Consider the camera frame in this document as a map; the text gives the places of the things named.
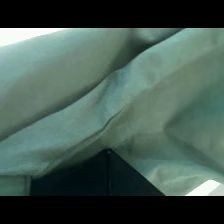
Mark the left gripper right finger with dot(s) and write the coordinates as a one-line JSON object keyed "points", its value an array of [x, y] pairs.
{"points": [[130, 178]]}

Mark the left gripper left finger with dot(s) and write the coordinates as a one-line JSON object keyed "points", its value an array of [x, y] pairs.
{"points": [[80, 178]]}

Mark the green shirt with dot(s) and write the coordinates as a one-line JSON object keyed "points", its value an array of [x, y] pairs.
{"points": [[110, 86]]}

